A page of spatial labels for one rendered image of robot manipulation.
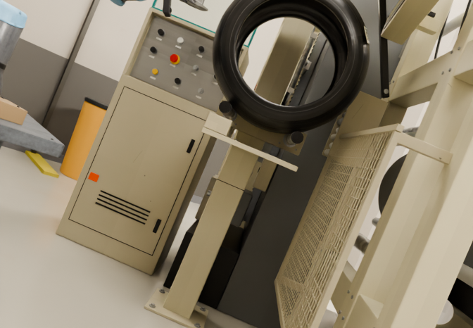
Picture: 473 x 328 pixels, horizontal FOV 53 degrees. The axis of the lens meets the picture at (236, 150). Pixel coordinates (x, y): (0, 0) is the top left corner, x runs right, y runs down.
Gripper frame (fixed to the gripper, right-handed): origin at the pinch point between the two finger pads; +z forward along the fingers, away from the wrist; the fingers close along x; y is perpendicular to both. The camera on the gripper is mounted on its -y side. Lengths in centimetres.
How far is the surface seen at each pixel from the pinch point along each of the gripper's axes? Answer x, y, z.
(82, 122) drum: 205, -89, -89
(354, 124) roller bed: 18, -6, 74
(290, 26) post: 25.0, 17.9, 29.9
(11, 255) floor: 12, -126, -20
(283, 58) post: 24.9, 4.6, 34.3
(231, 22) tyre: -12.0, -1.2, 13.5
